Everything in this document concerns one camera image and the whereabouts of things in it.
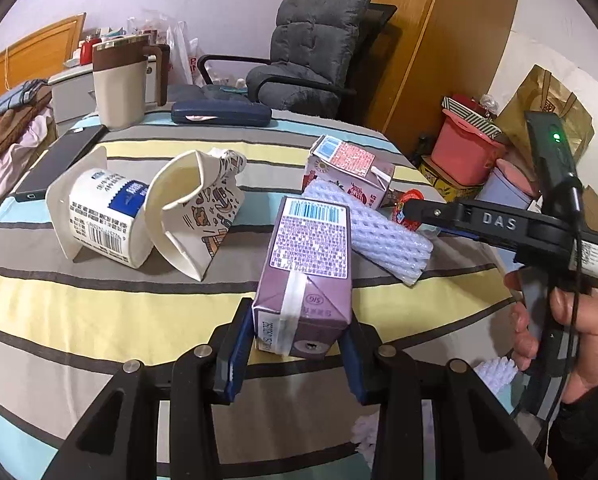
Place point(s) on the black tracker camera box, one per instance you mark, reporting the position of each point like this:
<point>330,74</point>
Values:
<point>554,167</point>

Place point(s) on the pink plastic storage box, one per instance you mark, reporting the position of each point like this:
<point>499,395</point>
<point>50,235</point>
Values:
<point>463,152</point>

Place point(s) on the crushed patterned paper cup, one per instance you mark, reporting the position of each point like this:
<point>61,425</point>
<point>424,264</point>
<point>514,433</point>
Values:
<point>190,206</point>

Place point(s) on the blue plaid cloth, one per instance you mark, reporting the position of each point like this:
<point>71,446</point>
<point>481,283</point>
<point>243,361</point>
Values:
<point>22,95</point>

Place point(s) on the beige brown lidded mug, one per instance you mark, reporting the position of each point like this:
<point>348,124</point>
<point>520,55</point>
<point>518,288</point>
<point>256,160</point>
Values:
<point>119,75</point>

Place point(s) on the wooden wardrobe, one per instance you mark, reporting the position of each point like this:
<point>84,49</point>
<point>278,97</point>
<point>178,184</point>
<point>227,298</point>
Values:
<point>428,50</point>

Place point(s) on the brown patterned blanket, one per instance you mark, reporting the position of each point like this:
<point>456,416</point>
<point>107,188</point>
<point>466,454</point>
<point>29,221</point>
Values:
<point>25,133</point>

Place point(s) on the black smartphone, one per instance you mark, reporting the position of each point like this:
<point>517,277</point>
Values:
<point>60,156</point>

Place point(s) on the striped flat box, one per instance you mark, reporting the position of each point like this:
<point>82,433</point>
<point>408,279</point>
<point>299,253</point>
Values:
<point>481,123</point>

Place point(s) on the purple milk carton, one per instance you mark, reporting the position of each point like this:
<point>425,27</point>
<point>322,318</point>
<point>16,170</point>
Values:
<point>304,298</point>

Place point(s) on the white foam net sleeve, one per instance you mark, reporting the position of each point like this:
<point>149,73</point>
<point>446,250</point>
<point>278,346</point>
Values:
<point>397,250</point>

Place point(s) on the grey cushioned office chair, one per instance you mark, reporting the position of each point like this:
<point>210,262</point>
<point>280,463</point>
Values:
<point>316,48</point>

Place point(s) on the lavender bucket with pink lid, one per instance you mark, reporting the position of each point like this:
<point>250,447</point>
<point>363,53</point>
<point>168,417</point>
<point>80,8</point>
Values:
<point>508,186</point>

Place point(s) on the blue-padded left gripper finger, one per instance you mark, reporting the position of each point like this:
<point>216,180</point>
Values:
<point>117,436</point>

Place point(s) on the red snack wrapper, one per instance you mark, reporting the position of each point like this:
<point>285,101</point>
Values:
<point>398,213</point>

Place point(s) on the yellow patterned box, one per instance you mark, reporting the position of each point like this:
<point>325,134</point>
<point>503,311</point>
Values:
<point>445,185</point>

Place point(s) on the wooden headboard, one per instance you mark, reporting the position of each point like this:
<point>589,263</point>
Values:
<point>41,54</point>

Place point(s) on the pink milk carton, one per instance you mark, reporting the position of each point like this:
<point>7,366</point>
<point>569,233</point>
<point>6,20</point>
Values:
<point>354,170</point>

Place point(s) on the white bedside cabinet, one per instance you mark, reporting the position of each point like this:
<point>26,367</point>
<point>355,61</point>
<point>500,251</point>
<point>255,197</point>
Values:
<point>73,96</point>

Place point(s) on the dark blue glasses case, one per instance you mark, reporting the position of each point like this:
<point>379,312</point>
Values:
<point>221,113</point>

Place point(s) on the red container on cabinet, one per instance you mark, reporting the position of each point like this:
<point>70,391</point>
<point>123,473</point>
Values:
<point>87,49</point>

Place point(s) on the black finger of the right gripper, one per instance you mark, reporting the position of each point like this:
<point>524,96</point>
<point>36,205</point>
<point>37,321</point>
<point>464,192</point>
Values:
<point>443,216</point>

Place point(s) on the gold paper gift bag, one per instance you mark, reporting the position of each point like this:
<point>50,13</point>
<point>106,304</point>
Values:
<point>542,92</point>

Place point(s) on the white plastic bags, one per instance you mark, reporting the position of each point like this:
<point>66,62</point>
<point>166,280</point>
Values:
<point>185,50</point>

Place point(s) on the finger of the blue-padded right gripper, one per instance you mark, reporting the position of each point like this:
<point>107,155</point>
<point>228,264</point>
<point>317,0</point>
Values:
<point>435,421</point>

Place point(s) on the striped tablecloth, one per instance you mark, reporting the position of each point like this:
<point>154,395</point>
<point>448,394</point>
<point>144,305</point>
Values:
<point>66,326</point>

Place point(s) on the white blue yogurt cup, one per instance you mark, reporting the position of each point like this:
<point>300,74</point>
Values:
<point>94,207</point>

